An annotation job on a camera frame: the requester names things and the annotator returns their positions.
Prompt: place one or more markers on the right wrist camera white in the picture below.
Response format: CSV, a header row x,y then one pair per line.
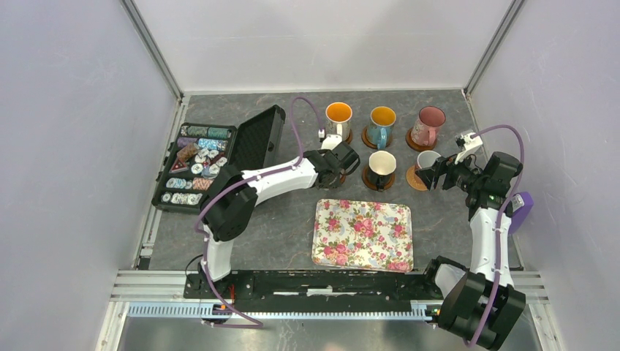
x,y
468,142

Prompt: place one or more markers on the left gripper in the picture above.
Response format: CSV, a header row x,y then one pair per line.
x,y
335,184

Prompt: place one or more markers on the white floral mug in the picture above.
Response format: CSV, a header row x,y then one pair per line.
x,y
426,159

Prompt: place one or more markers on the black poker chip case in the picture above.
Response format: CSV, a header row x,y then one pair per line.
x,y
200,151

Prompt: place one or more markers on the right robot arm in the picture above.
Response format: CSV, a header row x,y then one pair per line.
x,y
481,304

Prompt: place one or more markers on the blue mug yellow inside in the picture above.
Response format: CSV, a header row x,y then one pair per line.
x,y
382,120

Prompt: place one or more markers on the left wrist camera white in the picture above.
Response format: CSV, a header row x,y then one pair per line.
x,y
330,140

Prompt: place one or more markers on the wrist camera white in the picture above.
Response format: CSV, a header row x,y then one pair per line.
x,y
330,140
468,142

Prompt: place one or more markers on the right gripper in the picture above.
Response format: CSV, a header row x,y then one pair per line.
x,y
430,175

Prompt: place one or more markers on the pink ghost mug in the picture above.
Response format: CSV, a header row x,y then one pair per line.
x,y
427,126

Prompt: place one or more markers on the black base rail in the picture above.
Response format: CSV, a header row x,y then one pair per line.
x,y
316,290

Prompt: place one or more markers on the cork coaster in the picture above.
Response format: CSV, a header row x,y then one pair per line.
x,y
414,180

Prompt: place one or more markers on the purple metronome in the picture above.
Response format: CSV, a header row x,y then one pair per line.
x,y
522,203

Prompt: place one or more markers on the black mug cream inside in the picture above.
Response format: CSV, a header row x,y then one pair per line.
x,y
382,162

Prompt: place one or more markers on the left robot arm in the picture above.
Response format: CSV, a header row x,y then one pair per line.
x,y
227,207

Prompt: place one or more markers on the floral serving tray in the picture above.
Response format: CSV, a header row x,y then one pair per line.
x,y
363,235

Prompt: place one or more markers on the floral mug orange inside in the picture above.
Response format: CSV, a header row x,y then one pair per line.
x,y
338,116

